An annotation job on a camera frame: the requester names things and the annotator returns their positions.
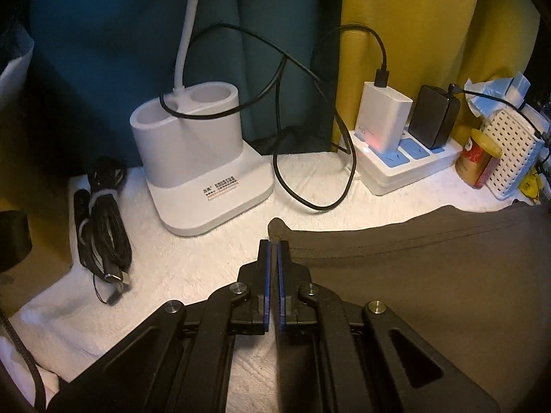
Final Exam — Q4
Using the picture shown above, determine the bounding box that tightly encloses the white charger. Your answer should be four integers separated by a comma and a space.
356, 81, 414, 156

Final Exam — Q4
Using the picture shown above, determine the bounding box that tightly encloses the clear plastic wrap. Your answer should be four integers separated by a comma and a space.
0, 45, 35, 108

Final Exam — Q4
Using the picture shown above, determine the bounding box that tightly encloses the white perforated basket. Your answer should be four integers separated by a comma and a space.
480, 109, 549, 202

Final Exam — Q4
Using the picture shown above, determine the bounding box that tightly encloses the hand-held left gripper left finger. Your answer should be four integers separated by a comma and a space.
45, 239, 273, 413

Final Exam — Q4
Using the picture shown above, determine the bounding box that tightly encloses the black charging cable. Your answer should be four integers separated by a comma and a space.
159, 23, 390, 213

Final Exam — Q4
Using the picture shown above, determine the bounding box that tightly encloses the white textured table cover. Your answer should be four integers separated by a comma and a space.
9, 150, 530, 413

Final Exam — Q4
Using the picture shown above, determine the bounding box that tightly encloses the cardboard box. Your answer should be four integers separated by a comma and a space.
0, 116, 75, 304

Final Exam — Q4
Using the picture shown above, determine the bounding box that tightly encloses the crumpled white tissue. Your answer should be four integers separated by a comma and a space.
465, 76, 511, 118

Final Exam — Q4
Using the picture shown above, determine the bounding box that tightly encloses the black charger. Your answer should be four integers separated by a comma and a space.
407, 85, 461, 150

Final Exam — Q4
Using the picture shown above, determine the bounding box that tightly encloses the black cable bundle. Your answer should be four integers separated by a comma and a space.
73, 157, 134, 306

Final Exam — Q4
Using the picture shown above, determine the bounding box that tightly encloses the black cylinder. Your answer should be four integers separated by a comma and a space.
0, 210, 33, 268

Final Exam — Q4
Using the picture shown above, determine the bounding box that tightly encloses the black braided cable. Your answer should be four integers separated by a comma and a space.
0, 305, 48, 413

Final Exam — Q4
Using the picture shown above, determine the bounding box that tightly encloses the brown t-shirt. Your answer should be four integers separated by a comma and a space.
268, 201, 551, 413

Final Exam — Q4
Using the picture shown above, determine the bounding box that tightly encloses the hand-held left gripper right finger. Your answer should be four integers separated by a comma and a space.
275, 239, 502, 413

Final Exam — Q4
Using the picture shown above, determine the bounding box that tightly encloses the white power strip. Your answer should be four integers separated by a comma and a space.
344, 129, 463, 196

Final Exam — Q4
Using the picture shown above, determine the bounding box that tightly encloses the red tin can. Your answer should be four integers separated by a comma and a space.
455, 128, 503, 190

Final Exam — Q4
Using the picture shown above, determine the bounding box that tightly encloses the blue white spray can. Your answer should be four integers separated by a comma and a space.
503, 71, 531, 113

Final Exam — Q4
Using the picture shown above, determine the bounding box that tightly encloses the white desk lamp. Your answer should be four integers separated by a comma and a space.
129, 0, 276, 237

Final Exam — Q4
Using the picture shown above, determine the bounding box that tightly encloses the teal and yellow curtain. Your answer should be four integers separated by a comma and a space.
0, 0, 543, 173

